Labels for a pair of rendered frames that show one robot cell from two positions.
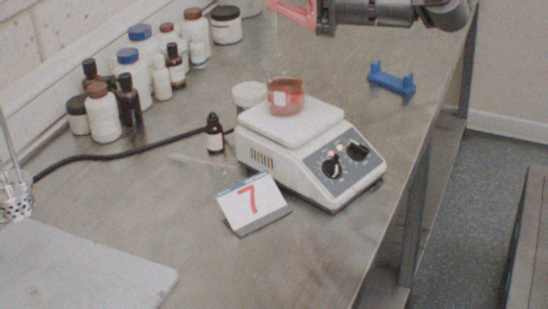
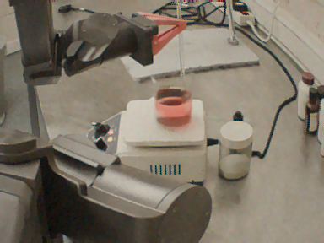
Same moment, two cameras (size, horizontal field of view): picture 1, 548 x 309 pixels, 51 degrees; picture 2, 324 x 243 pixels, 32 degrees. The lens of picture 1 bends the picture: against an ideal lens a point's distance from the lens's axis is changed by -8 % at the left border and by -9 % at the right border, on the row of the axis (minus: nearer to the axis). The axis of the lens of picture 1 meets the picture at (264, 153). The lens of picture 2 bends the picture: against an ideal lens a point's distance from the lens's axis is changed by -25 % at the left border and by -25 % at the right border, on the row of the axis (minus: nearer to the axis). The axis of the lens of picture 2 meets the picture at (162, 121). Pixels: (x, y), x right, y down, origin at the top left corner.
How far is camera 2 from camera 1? 1.64 m
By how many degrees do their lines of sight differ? 102
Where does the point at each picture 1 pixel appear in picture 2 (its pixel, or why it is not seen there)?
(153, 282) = (140, 68)
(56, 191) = (272, 79)
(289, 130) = (145, 106)
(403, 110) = not seen: outside the picture
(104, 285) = (162, 57)
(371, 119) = not seen: hidden behind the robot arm
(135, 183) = (243, 102)
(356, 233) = not seen: hidden behind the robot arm
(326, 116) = (132, 129)
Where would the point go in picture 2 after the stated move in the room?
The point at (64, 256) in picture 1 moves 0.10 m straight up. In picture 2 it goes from (202, 56) to (200, 19)
